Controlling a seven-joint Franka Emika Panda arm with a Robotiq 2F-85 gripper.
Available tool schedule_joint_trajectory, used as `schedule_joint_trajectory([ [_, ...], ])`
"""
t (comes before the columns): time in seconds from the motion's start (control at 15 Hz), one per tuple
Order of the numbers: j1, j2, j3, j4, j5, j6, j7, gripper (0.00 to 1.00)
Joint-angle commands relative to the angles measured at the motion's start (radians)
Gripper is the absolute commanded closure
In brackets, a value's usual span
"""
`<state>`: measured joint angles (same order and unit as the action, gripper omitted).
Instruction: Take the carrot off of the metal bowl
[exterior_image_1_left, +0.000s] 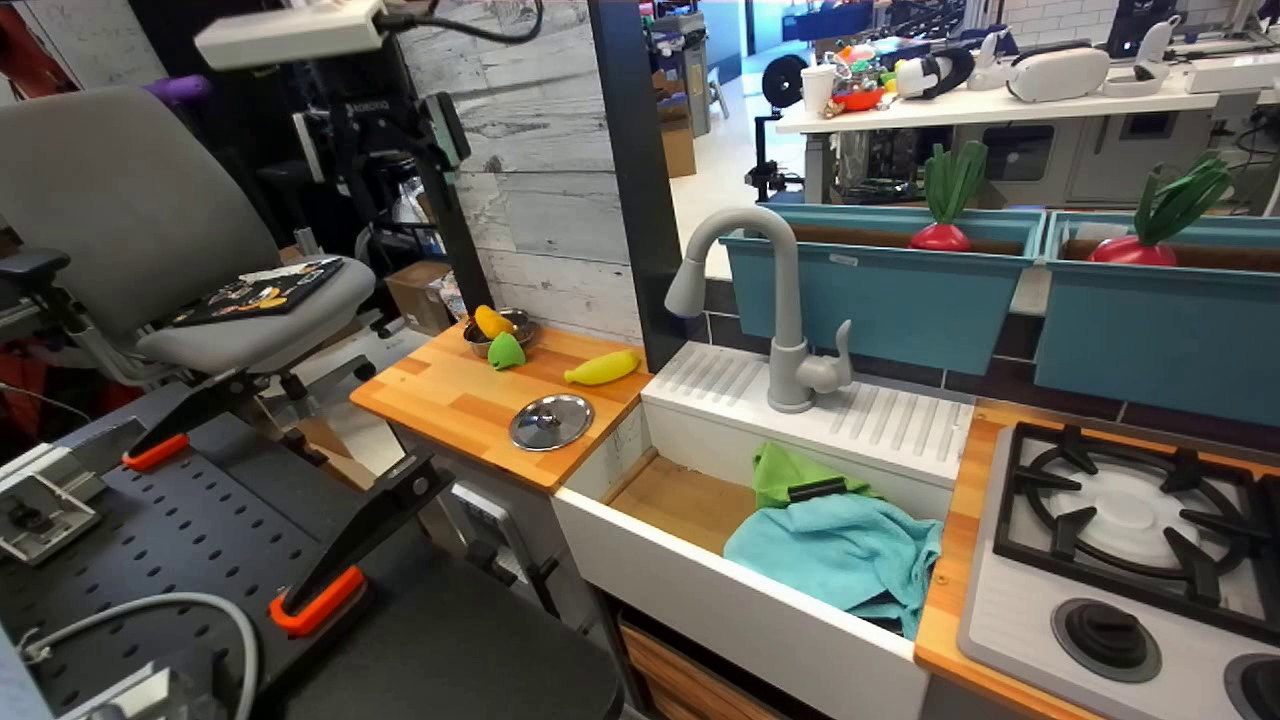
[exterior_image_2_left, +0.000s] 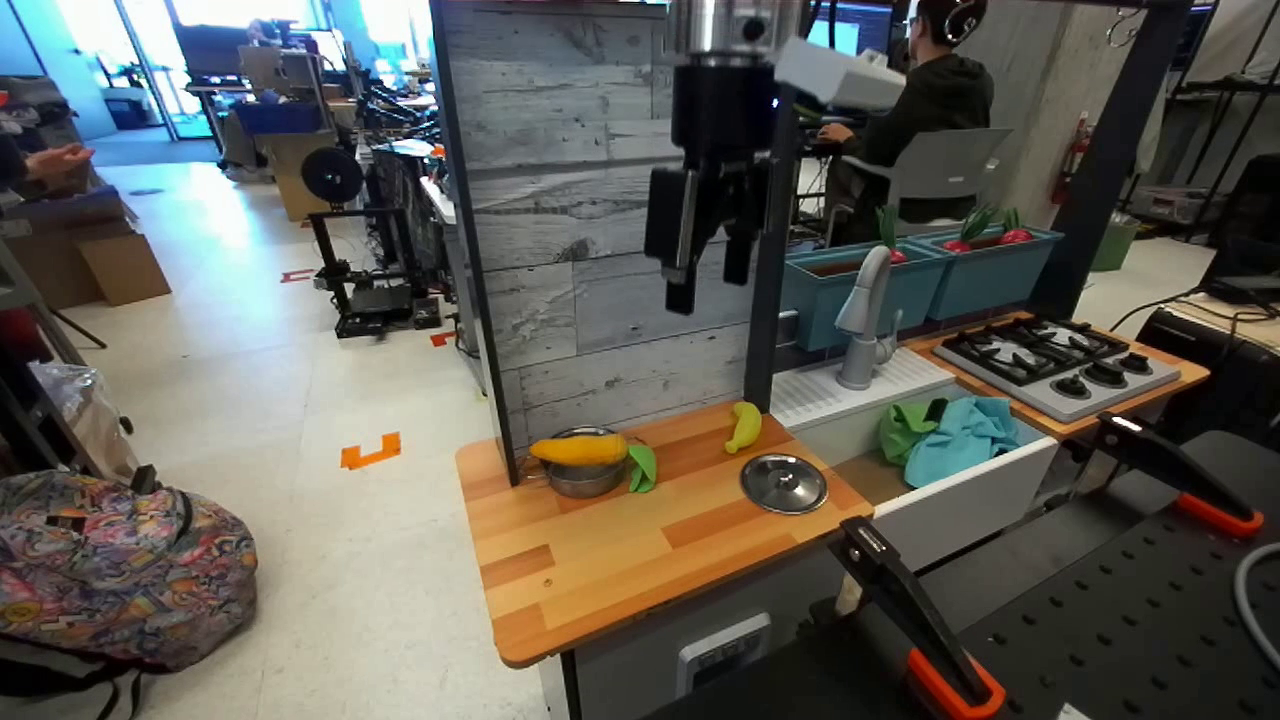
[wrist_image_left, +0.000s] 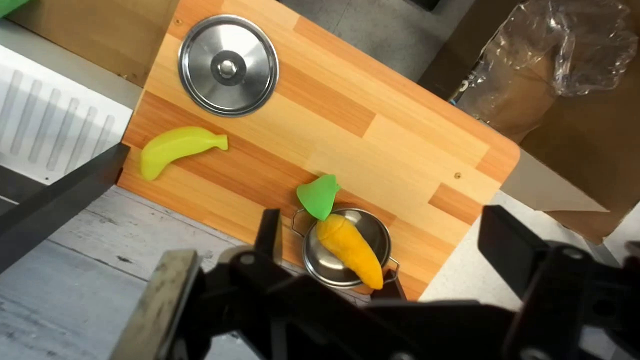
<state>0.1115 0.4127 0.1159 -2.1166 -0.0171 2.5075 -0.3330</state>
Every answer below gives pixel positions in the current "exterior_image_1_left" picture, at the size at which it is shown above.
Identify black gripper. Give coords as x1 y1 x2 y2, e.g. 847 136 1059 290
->
420 88 474 173

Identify yellow toy carrot green top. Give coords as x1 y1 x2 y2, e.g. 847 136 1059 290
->
473 299 529 375

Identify small metal bowl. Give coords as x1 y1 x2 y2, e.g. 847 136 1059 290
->
461 304 544 353

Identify black slanted beam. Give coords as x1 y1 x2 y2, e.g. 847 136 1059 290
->
357 0 500 320

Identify brown cardboard box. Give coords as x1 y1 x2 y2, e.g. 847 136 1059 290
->
379 255 469 338

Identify black vertical pillar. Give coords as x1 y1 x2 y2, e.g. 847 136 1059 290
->
584 0 693 375

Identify black tablet board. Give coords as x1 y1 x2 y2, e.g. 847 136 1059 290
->
168 251 353 331

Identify wooden counter block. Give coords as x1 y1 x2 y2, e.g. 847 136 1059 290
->
347 320 656 495

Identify purple knob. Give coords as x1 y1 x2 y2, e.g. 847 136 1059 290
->
147 73 216 110

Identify yellow toy banana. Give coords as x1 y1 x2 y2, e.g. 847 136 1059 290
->
559 347 645 390

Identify round metal plate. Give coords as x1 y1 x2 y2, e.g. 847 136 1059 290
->
507 390 599 454

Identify grey office chair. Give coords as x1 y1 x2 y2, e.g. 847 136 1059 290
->
0 83 382 380

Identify white cup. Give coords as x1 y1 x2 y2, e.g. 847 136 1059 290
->
798 54 843 125

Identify grey toy faucet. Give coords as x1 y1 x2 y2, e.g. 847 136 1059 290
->
659 200 858 417

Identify teal planter box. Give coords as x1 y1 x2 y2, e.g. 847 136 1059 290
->
724 196 1052 380
1032 206 1280 431

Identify green cloth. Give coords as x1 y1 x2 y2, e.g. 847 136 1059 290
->
748 439 879 510

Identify black perforated board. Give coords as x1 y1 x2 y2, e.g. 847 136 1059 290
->
0 402 626 720

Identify red toy radish green leaves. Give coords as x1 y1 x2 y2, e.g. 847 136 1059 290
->
908 136 995 255
1088 151 1239 268

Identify white toy sink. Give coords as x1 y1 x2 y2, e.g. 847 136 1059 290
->
550 338 978 720

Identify white background table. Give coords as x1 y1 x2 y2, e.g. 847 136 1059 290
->
772 59 1280 206

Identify grey flat box device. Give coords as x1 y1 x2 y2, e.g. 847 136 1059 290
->
0 443 102 567

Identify teal towel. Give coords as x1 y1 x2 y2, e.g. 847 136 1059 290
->
721 493 946 644

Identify wooden drawer front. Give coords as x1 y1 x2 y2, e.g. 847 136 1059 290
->
616 617 792 720

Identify white oval headset device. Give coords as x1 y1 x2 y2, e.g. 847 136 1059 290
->
1003 44 1117 107

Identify wooden stove counter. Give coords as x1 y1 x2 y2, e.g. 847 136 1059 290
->
913 395 1280 720

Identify black stove grate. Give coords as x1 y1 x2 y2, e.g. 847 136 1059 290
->
989 421 1280 648

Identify grey toy stove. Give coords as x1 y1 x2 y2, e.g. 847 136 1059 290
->
956 421 1280 720

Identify black stove knob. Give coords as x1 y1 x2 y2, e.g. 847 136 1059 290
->
1046 593 1164 686
1218 648 1280 720

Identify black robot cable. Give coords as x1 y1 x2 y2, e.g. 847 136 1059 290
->
375 0 547 48

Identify black clamp orange handle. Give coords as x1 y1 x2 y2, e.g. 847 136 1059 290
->
263 454 451 644
116 369 258 480

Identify grey cable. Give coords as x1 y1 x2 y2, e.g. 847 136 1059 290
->
17 586 263 720

